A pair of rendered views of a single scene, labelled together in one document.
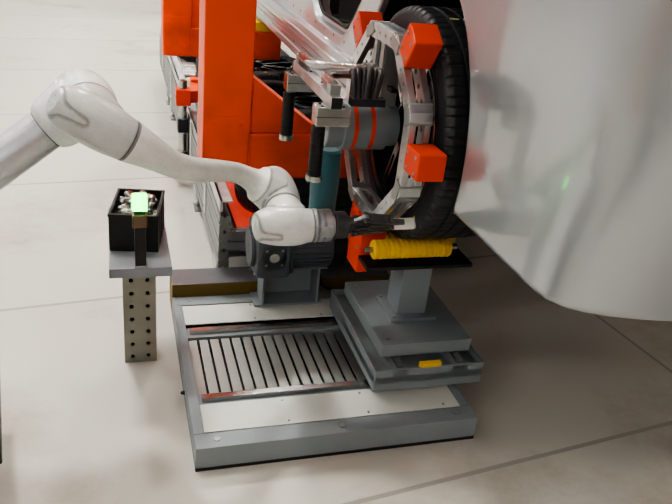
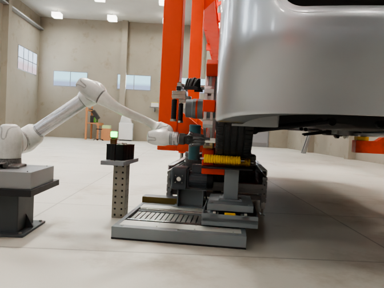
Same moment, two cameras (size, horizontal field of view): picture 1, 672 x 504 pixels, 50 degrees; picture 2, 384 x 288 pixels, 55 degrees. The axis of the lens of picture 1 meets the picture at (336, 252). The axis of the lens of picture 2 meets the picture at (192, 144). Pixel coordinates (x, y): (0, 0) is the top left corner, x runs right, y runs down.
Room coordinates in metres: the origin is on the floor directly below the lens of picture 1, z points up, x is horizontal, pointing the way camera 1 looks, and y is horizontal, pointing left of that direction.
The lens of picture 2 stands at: (-0.41, -1.06, 0.69)
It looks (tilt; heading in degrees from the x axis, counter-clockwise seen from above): 2 degrees down; 24
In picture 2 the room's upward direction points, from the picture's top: 3 degrees clockwise
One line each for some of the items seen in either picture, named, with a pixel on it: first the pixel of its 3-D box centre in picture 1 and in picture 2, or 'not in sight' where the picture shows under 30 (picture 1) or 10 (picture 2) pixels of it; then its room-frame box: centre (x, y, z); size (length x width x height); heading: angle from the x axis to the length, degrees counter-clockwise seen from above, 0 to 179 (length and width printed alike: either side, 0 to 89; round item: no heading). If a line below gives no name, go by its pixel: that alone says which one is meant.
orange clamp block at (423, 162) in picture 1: (424, 162); (208, 106); (1.72, -0.19, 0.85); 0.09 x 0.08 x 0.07; 19
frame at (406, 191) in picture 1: (381, 124); (210, 109); (2.02, -0.09, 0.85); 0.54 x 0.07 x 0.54; 19
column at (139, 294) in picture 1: (139, 298); (120, 189); (1.97, 0.61, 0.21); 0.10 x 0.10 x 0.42; 19
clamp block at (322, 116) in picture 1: (331, 114); (179, 94); (1.79, 0.05, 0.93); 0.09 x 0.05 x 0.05; 109
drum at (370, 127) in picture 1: (357, 124); (200, 108); (1.99, -0.02, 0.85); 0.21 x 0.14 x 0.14; 109
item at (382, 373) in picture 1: (401, 332); (229, 212); (2.07, -0.25, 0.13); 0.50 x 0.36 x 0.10; 19
